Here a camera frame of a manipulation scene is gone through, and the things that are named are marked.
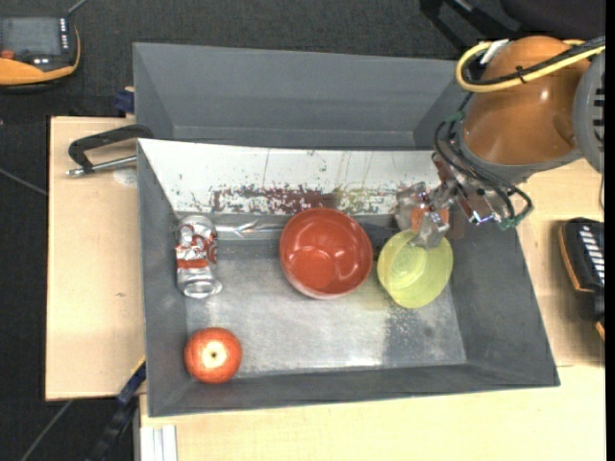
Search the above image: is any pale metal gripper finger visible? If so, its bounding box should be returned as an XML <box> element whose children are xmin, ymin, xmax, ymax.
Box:
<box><xmin>408</xmin><ymin>206</ymin><xmax>452</xmax><ymax>250</ymax></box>
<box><xmin>394</xmin><ymin>182</ymin><xmax>434</xmax><ymax>231</ymax></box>

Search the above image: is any yellow-green translucent bowl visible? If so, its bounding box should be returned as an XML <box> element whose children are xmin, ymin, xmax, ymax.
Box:
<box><xmin>376</xmin><ymin>229</ymin><xmax>455</xmax><ymax>310</ymax></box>

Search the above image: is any red bowl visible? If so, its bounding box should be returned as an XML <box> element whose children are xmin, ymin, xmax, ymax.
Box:
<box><xmin>278</xmin><ymin>206</ymin><xmax>375</xmax><ymax>301</ymax></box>

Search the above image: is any grey metal bin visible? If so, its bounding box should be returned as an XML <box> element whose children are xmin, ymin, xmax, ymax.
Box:
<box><xmin>132</xmin><ymin>41</ymin><xmax>561</xmax><ymax>418</ymax></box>

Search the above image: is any crushed red and silver can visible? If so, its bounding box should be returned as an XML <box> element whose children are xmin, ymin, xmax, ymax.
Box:
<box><xmin>172</xmin><ymin>213</ymin><xmax>224</xmax><ymax>300</ymax></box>

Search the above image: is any red apple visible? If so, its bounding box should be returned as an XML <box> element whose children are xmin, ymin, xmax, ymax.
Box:
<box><xmin>182</xmin><ymin>326</ymin><xmax>244</xmax><ymax>385</ymax></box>

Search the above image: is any pale wood board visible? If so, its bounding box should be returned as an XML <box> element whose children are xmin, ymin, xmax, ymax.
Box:
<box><xmin>44</xmin><ymin>114</ymin><xmax>147</xmax><ymax>401</ymax></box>

